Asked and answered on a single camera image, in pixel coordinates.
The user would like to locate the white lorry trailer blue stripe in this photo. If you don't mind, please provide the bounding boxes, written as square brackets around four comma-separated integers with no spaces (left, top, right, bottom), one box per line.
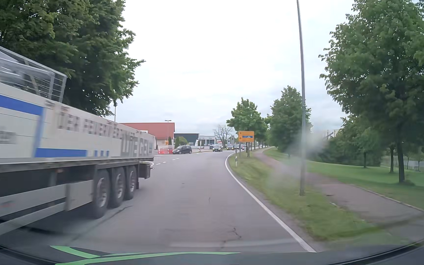
[0,36,157,240]

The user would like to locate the red roofed building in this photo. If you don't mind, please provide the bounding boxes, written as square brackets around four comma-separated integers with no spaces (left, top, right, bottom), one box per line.
[119,122,176,149]

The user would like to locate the row of trees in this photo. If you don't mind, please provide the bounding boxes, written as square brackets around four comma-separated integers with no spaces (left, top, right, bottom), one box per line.
[226,0,424,184]

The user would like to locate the grass lawn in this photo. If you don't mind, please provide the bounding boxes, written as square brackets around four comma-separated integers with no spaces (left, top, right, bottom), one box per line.
[264,147,424,216]

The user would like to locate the large dark green tree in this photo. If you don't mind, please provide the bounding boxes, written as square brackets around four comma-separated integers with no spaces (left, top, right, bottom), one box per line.
[0,0,146,118]

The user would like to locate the grass verge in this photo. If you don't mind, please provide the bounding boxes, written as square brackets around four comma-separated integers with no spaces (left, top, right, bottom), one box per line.
[228,152,382,243]

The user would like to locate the car's own bonnet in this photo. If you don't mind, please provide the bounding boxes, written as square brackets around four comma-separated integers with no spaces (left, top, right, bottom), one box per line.
[0,229,424,265]

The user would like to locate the orange road sign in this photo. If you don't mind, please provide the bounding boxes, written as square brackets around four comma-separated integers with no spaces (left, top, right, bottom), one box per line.
[238,131,255,158]

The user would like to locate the road markings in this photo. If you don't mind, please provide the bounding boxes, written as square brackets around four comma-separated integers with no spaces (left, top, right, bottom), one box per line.
[149,150,316,253]

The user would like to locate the grey asphalt road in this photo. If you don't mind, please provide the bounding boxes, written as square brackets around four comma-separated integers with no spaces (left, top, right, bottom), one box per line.
[0,149,317,254]

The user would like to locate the dark flat roofed building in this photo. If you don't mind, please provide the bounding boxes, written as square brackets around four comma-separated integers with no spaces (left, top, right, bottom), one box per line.
[174,133,199,147]

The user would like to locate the bare tree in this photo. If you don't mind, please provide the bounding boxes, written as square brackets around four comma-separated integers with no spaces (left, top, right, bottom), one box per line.
[213,124,234,146]

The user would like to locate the reddish paved path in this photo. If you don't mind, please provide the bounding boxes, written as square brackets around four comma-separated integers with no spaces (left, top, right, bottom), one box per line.
[252,148,424,240]

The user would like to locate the tall grey lamp post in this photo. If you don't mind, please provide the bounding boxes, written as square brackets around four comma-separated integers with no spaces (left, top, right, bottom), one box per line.
[296,0,307,196]

